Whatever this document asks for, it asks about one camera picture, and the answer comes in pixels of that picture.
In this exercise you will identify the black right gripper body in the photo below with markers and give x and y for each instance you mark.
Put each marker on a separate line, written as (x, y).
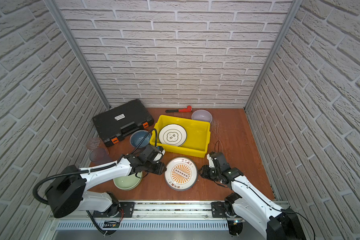
(211, 173)

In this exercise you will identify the yellow plastic bin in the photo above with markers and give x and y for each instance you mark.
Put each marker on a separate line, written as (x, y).
(198, 138)

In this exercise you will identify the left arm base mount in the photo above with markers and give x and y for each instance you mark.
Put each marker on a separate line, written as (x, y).
(124, 208)

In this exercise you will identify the translucent purple bowl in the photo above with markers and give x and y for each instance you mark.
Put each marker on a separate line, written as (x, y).
(202, 115)

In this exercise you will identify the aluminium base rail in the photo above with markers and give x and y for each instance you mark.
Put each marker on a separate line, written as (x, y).
(153, 220)

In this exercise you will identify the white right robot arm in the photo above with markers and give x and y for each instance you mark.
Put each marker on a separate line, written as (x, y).
(247, 202)

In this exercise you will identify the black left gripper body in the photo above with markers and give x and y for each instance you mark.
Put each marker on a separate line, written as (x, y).
(157, 166)

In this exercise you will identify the white plate orange sunburst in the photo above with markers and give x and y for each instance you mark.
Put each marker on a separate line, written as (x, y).
(181, 174)

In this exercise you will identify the blue translucent cup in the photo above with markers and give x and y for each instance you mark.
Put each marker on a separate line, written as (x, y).
(100, 156)

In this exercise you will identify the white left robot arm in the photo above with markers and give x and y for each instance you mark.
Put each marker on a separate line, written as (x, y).
(71, 190)

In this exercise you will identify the dark blue ceramic bowl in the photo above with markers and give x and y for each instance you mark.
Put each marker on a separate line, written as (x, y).
(141, 137)

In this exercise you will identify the pink translucent cup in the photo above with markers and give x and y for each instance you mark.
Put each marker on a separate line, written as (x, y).
(95, 143)

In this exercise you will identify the white plate green quatrefoil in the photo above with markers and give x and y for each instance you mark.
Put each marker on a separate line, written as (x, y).
(173, 135)

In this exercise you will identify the light green bowl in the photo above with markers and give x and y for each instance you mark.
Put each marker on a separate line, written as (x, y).
(128, 183)

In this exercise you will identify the black plastic tool case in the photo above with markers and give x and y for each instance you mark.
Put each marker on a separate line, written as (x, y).
(114, 125)

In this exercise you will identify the red black pipe wrench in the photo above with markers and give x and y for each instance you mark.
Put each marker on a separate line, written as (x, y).
(188, 109)

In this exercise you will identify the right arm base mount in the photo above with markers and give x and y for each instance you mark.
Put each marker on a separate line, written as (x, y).
(222, 210)

